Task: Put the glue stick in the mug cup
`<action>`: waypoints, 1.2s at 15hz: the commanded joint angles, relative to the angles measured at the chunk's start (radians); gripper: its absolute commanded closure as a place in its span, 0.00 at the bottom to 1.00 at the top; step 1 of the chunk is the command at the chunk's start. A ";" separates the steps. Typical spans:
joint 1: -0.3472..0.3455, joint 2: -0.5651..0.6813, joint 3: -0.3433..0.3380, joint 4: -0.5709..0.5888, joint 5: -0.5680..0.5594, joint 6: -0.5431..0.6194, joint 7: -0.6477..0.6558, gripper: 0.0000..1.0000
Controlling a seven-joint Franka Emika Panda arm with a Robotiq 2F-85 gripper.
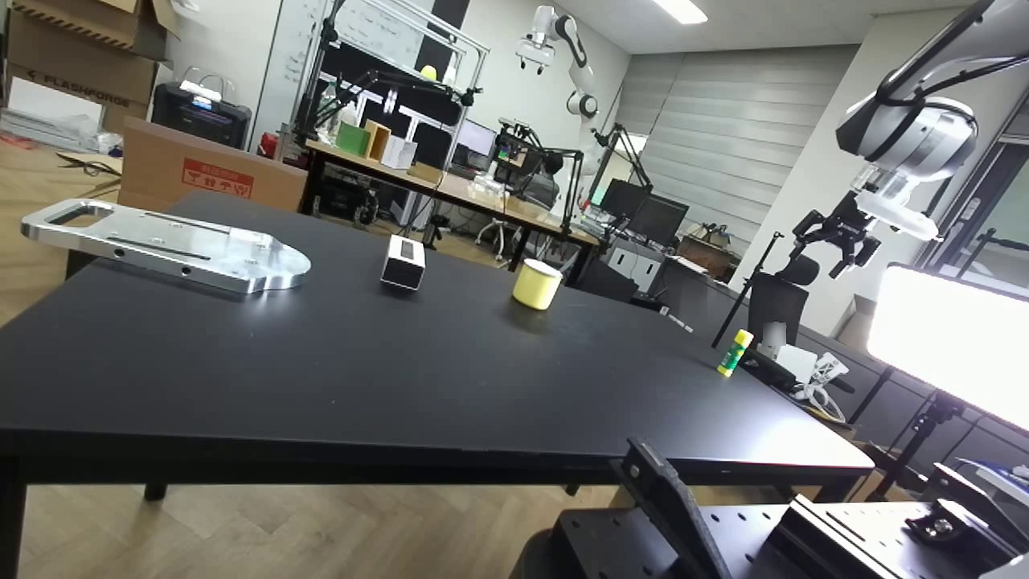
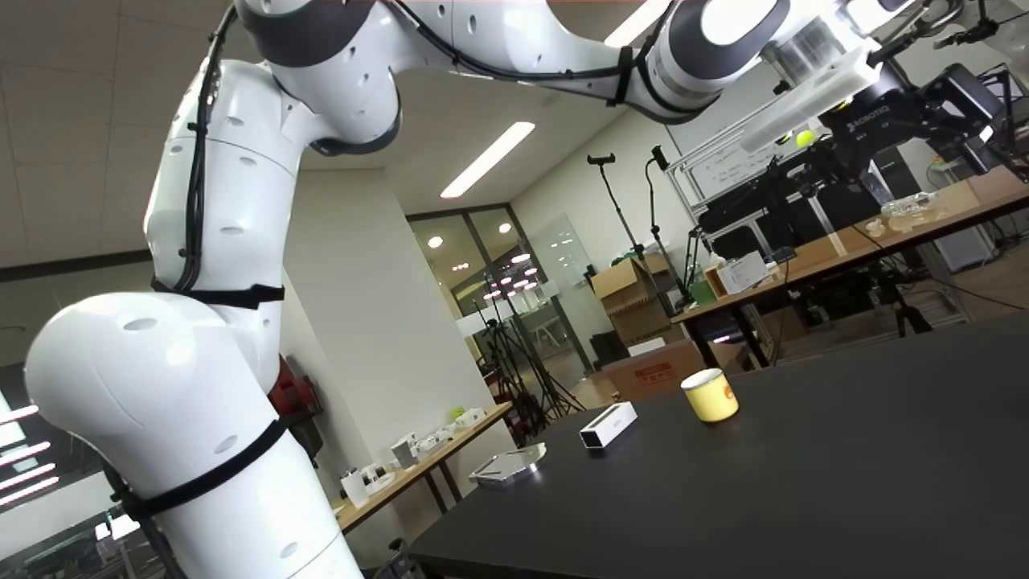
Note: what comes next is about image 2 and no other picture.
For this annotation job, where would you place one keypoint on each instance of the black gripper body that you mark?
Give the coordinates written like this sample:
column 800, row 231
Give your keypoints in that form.
column 894, row 116

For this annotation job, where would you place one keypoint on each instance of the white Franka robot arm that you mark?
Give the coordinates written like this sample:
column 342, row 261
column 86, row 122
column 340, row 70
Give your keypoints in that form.
column 161, row 395

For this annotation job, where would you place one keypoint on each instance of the yellow enamel mug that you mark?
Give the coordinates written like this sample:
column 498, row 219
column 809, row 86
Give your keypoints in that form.
column 710, row 401

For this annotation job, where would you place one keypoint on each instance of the yellow tennis ball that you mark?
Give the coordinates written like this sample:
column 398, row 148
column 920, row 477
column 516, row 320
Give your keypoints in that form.
column 806, row 139

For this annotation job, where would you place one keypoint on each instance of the long wooden desk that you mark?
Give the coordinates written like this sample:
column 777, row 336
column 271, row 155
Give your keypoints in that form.
column 847, row 242

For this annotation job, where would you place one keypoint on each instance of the black monitor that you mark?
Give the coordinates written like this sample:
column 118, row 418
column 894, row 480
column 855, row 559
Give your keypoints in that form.
column 743, row 219

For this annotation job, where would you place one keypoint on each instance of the long ceiling light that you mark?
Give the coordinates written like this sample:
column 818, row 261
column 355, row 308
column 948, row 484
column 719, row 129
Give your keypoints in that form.
column 637, row 19
column 486, row 157

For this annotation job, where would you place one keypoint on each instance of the stacked cardboard boxes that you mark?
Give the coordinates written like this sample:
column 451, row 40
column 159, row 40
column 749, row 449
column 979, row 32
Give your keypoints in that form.
column 627, row 294

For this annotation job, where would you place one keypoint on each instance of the brown cardboard box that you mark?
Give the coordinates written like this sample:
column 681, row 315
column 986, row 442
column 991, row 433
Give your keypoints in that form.
column 648, row 375

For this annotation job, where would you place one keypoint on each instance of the white rectangular box device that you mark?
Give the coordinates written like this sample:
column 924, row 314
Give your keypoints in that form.
column 609, row 425

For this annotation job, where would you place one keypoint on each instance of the black tripod cluster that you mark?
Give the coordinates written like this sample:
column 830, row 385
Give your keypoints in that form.
column 516, row 365

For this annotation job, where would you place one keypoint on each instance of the narrow wooden side table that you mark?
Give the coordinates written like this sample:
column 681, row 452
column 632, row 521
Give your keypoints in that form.
column 474, row 425

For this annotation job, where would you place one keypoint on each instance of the white flat tray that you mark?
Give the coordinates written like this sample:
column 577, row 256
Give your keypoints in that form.
column 503, row 467

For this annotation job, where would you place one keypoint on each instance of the small white boxes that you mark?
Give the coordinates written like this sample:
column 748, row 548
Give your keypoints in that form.
column 368, row 484

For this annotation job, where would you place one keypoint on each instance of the red fire extinguisher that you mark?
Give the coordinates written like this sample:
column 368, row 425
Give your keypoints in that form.
column 293, row 391

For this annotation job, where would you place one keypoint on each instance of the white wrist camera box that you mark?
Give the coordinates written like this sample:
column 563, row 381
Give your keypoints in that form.
column 821, row 60

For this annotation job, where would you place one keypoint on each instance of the black stand with camera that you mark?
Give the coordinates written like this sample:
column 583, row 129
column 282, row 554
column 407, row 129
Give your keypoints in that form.
column 651, row 188

